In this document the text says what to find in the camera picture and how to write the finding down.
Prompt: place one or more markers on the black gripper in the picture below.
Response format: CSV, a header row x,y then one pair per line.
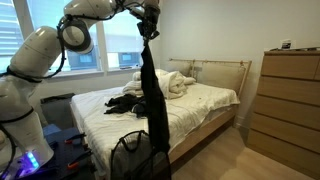
x,y
149,25

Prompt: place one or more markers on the navy tank top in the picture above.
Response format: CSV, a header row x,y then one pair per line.
x,y
155,103

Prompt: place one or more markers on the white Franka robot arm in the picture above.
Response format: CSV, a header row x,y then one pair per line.
x,y
36,53

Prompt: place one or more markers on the black mesh laundry basket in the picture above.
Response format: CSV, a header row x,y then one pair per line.
x,y
140,160

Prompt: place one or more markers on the window with blinds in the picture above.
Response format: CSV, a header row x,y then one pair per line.
x,y
116,40

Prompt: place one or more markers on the white crumpled duvet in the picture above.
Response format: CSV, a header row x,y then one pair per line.
x,y
133,86

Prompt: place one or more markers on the black garment with print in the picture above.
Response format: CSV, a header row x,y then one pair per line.
x,y
118,105

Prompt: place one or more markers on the white sheeted mattress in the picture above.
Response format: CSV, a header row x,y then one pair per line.
x,y
193,106

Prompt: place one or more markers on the dark grey box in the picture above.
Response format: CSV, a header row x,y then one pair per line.
x,y
58,110

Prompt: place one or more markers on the blue box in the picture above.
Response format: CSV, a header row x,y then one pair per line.
x,y
51,130

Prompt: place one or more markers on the small framed picture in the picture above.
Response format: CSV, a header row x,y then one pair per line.
x,y
286,44

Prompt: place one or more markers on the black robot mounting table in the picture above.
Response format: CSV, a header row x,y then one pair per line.
x,y
63,153

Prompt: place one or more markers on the wooden chest of drawers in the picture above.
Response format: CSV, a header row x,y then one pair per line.
x,y
290,106

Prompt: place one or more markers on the wooden bed frame with headboard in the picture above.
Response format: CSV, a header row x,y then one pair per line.
x,y
220,75

